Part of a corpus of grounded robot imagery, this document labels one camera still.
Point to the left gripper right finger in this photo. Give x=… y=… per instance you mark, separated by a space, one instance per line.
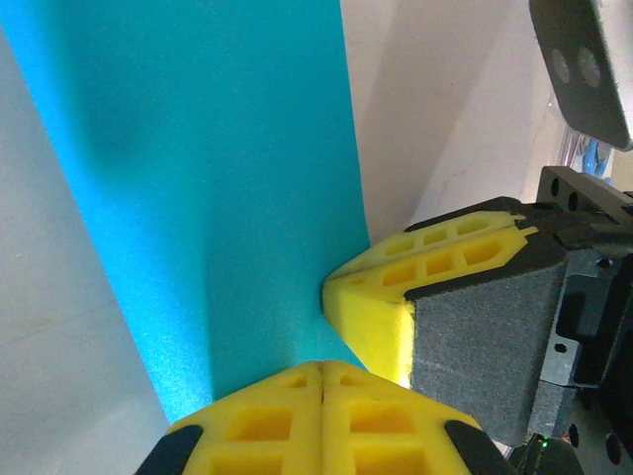
x=386 y=435

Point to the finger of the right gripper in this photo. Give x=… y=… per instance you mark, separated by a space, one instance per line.
x=484 y=218
x=470 y=326

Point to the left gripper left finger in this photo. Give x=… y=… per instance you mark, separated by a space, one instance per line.
x=257 y=435

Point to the blue square paper sheet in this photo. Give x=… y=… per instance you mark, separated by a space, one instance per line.
x=222 y=173

